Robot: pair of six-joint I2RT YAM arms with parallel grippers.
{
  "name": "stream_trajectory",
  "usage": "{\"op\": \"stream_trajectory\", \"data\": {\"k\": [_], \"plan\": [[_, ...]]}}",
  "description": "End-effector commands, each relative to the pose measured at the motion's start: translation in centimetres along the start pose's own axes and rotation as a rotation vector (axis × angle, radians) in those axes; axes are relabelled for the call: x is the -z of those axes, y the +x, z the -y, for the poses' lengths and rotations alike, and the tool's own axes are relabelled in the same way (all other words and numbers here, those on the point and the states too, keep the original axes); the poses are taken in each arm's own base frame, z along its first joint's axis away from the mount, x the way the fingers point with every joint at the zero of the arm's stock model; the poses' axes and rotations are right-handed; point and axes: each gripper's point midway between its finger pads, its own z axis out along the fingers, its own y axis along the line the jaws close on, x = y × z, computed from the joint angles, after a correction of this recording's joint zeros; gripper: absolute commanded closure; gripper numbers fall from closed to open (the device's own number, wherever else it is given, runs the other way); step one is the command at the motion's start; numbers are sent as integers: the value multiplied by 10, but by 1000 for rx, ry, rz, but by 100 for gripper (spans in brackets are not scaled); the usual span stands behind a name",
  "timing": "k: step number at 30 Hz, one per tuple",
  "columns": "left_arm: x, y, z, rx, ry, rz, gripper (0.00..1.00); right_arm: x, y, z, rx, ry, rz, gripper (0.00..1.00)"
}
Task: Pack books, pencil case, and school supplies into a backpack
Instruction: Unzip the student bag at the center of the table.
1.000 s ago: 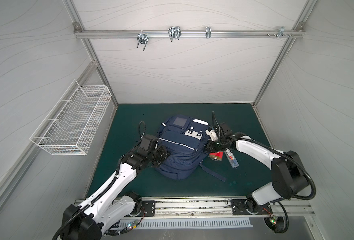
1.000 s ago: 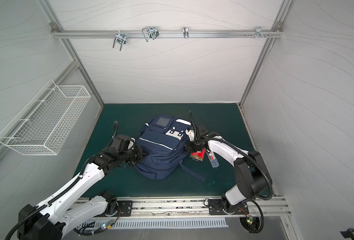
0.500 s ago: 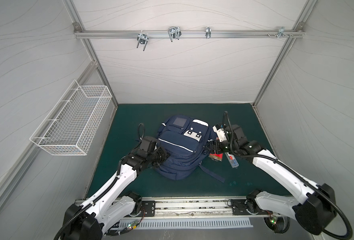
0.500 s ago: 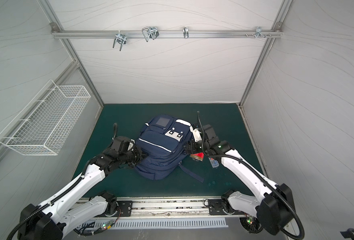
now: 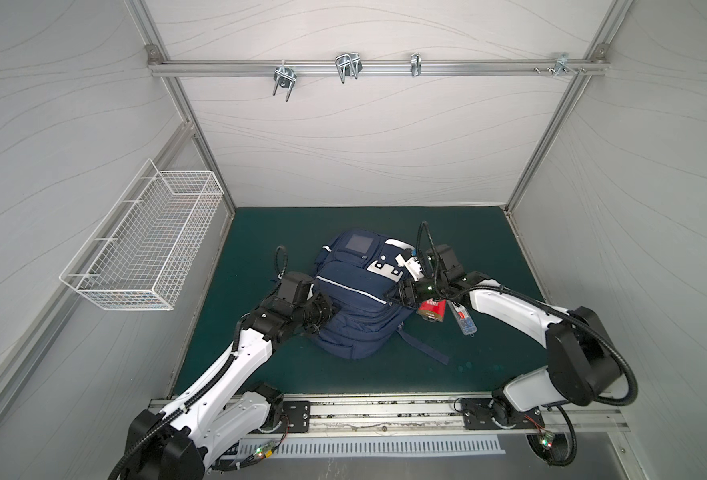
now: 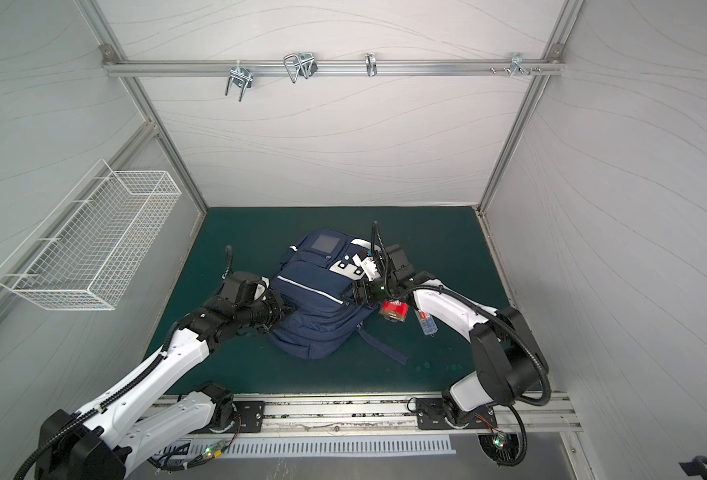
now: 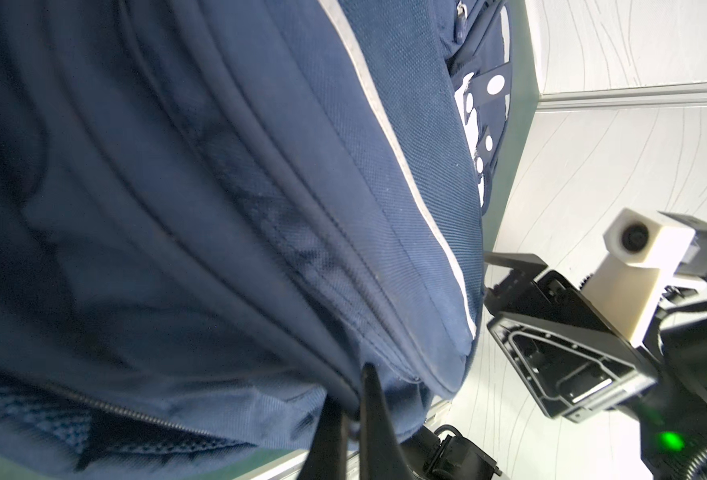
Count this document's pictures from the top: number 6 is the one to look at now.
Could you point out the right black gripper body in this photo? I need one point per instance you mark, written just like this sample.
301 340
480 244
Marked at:
365 288

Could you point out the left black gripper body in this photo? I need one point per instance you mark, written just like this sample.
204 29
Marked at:
272 304

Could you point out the red booklet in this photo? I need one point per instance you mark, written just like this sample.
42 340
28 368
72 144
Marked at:
395 311

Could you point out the navy blue backpack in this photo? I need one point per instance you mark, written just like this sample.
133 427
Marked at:
323 278

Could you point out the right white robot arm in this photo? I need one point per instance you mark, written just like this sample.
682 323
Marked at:
508 365

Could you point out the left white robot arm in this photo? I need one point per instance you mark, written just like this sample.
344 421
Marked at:
108 437

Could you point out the small metal hook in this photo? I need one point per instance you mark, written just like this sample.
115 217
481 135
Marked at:
371 64

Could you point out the metal double hook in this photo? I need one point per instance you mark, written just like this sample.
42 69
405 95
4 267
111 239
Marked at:
300 65

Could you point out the aluminium cross bar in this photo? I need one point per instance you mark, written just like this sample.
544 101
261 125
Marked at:
326 68

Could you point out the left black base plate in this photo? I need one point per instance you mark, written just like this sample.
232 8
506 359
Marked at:
237 416

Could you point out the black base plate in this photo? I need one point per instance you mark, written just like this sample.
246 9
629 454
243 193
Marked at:
438 413
237 416

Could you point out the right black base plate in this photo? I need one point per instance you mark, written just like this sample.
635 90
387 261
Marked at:
438 413

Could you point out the white slotted cable duct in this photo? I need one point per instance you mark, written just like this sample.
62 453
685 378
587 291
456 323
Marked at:
340 447

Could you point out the white wire basket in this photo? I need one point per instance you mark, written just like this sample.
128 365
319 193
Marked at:
83 255

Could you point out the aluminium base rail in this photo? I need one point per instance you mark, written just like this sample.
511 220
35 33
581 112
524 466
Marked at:
391 413

